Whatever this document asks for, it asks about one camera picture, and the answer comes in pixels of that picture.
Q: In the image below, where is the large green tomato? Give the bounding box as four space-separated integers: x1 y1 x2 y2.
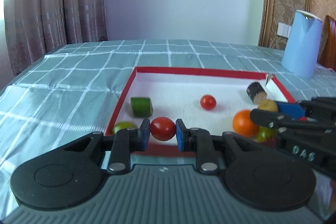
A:
256 126 277 143

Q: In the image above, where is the large yellow-brown fruit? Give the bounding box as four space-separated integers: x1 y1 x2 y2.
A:
257 99 278 112

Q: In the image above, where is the orange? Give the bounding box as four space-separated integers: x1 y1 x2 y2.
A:
232 109 260 138

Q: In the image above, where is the dark cylinder piece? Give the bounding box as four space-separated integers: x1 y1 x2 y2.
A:
246 82 267 105

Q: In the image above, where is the red cherry tomato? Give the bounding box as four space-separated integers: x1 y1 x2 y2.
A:
200 94 217 111
150 117 176 141

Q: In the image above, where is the cut green cucumber piece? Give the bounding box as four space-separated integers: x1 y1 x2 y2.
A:
130 97 153 118

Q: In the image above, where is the red shallow cardboard box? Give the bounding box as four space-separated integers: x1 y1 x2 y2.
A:
104 66 297 158

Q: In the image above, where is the wooden chair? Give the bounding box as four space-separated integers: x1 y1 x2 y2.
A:
318 15 335 71

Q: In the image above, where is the light blue kettle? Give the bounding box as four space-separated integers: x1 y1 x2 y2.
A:
281 10 323 79

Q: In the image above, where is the green plaid bedsheet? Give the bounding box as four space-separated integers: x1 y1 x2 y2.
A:
1 39 335 218

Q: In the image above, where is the patterned pink curtain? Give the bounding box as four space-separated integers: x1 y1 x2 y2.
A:
4 0 108 75

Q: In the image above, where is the white wall switch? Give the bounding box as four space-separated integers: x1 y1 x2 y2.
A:
277 22 291 38

